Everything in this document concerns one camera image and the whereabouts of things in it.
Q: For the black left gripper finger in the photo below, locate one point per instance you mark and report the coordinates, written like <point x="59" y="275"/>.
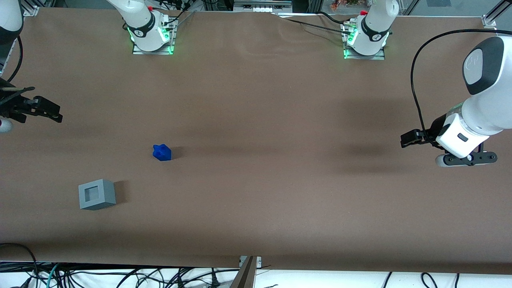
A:
<point x="414" y="136"/>
<point x="416" y="142"/>

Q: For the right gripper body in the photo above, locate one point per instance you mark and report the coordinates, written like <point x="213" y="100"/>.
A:
<point x="15" y="106"/>

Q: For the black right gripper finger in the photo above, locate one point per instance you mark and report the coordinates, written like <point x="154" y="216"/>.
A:
<point x="48" y="107"/>
<point x="54" y="117"/>

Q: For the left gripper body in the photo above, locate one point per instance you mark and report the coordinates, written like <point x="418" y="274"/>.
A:
<point x="437" y="128"/>

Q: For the blue plastic part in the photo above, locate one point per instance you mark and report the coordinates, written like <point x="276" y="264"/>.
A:
<point x="162" y="152"/>

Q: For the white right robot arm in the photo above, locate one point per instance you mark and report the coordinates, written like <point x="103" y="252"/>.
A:
<point x="140" y="20"/>

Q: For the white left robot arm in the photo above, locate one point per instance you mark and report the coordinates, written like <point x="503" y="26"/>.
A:
<point x="492" y="108"/>

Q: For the gray cube base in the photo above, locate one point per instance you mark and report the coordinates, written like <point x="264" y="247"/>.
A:
<point x="104" y="194"/>

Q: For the brown table cover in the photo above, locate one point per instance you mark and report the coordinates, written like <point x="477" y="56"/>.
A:
<point x="256" y="160"/>

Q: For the white power strip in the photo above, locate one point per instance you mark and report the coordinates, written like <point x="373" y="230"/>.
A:
<point x="262" y="8"/>

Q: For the aluminium profile beam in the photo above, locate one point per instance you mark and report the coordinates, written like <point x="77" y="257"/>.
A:
<point x="244" y="276"/>

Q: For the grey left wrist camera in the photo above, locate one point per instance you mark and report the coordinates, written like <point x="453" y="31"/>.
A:
<point x="468" y="159"/>

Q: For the aluminium corner bracket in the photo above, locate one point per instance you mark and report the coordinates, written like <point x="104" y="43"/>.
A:
<point x="488" y="20"/>
<point x="31" y="10"/>

